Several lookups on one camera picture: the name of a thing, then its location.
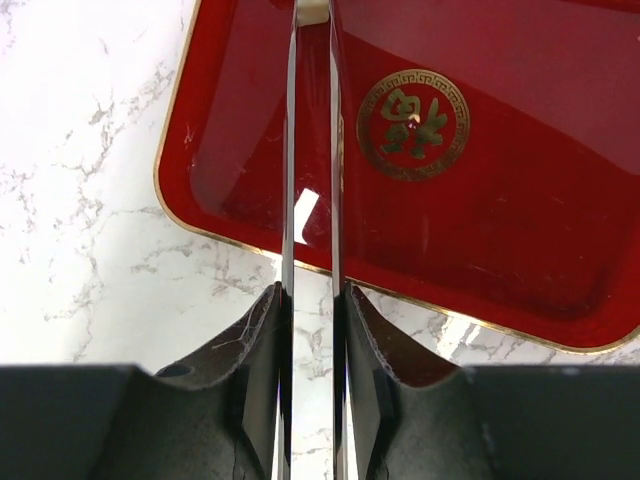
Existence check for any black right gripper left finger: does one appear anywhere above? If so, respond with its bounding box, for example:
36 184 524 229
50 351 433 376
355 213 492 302
1 284 281 479

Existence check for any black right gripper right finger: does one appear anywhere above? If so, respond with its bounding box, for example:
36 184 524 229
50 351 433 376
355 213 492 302
345 285 639 479

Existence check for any white rectangular chocolate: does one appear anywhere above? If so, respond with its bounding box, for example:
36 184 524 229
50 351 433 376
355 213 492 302
295 0 330 27

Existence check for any red lacquer tray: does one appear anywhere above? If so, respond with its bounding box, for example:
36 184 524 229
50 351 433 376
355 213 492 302
154 1 639 352

